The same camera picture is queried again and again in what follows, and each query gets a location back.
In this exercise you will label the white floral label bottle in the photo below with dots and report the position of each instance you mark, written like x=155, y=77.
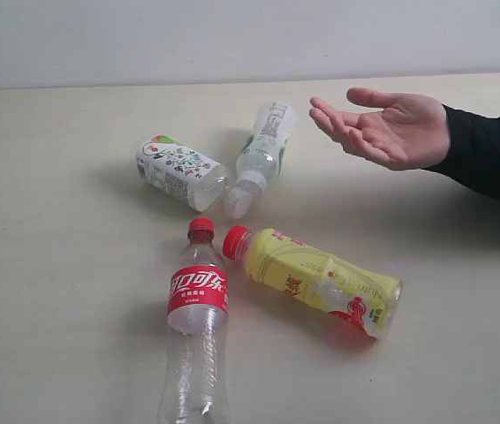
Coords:
x=183, y=173

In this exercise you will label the open bare human hand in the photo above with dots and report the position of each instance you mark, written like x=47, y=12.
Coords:
x=402, y=132

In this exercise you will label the red label cola bottle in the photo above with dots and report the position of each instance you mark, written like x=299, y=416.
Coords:
x=197, y=313

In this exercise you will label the white capped green label bottle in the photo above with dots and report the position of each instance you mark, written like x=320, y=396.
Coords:
x=260, y=160

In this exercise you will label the yellow label red cap bottle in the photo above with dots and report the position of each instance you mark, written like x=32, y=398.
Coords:
x=320, y=280

